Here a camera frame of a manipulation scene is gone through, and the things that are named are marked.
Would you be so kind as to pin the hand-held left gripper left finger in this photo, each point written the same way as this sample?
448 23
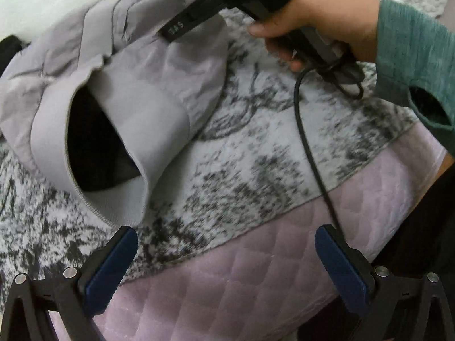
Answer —
110 270

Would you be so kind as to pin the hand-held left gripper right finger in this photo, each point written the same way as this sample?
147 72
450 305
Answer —
337 263

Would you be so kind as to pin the grey jacket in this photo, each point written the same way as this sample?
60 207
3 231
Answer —
142 78

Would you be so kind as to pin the person's right hand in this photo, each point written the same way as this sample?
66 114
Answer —
320 14

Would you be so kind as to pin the pink quilted bed cover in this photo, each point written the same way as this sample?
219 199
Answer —
231 284

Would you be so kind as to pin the grey white patterned blanket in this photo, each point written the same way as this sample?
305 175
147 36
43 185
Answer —
248 156

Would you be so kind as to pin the black cloth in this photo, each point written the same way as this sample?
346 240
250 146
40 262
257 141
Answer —
9 51

